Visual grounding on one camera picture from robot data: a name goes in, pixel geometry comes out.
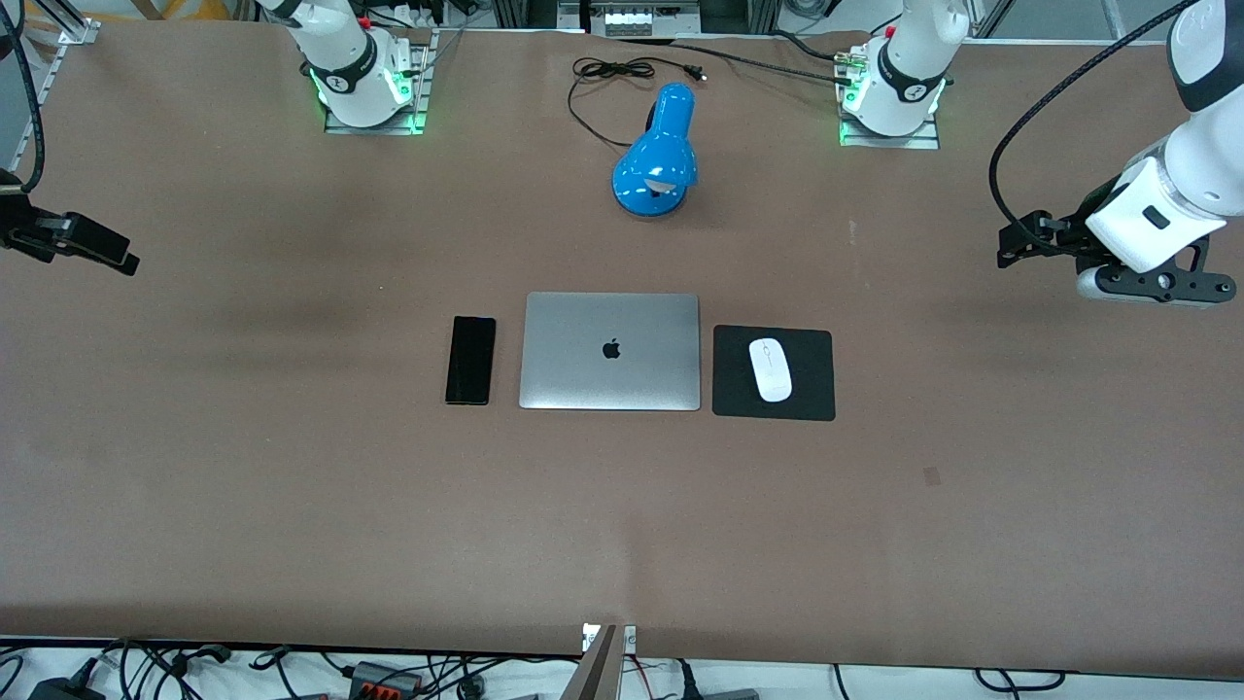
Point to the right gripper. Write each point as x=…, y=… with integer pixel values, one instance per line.
x=21, y=229

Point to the black orange connector box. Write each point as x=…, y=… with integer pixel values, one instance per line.
x=384, y=679

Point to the silver closed laptop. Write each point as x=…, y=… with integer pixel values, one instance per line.
x=609, y=352

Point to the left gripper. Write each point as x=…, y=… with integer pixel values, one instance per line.
x=1065, y=236

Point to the blue desk lamp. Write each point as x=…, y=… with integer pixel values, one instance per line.
x=659, y=156

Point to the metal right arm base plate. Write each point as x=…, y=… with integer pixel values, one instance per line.
x=418, y=87

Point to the black smartphone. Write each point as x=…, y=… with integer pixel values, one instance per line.
x=471, y=360

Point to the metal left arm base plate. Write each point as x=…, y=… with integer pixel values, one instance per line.
x=923, y=141

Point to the black power adapter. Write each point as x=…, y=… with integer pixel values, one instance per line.
x=63, y=690

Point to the black mouse pad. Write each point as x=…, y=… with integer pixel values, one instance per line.
x=729, y=389

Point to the white computer mouse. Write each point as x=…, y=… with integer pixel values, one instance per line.
x=771, y=370

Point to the wooden beam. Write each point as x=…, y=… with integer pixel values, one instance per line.
x=595, y=671

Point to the white metal bracket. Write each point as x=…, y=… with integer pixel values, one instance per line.
x=628, y=639

